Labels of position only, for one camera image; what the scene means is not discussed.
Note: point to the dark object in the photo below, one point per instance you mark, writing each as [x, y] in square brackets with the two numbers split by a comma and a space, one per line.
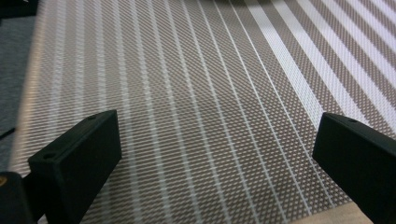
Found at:
[17, 7]

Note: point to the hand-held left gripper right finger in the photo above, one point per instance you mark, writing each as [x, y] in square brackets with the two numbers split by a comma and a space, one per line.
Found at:
[358, 158]

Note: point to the brown white striped woven mat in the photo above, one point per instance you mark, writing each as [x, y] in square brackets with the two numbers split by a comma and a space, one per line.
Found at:
[199, 93]

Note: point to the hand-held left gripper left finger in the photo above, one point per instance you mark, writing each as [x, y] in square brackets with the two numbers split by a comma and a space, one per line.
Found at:
[74, 165]

